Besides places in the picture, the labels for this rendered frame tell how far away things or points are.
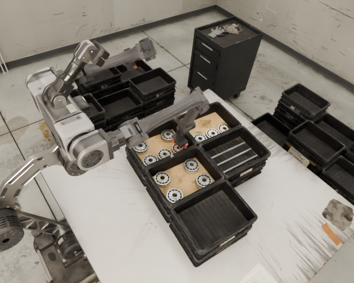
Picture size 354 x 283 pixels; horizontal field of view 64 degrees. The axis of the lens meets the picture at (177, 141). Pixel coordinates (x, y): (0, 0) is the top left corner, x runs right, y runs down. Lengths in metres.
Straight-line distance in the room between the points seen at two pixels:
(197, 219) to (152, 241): 0.30
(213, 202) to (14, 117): 2.59
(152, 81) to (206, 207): 1.73
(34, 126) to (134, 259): 2.19
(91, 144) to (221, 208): 0.94
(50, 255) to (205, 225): 1.18
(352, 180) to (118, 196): 2.01
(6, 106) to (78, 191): 2.09
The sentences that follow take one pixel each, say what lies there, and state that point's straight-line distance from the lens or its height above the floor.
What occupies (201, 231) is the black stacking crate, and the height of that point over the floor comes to 0.83.
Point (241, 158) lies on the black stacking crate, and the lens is 2.03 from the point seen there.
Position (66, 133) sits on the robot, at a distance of 1.16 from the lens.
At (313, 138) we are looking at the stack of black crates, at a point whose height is 0.49.
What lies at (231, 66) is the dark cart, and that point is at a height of 0.62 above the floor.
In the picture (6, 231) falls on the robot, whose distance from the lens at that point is 1.68.
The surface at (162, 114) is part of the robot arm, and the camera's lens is 1.25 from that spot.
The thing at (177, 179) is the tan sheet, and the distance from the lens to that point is 1.84.
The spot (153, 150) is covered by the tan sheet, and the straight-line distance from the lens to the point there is 1.97.
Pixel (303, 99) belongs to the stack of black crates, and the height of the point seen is 0.49.
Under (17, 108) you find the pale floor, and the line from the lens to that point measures 3.79.
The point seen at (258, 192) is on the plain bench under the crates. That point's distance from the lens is 2.06.
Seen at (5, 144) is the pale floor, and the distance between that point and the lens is 3.43.
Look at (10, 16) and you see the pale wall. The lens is 4.19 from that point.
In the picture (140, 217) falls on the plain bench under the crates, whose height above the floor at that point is 0.70.
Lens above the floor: 2.35
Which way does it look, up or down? 49 degrees down
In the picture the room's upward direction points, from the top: 7 degrees clockwise
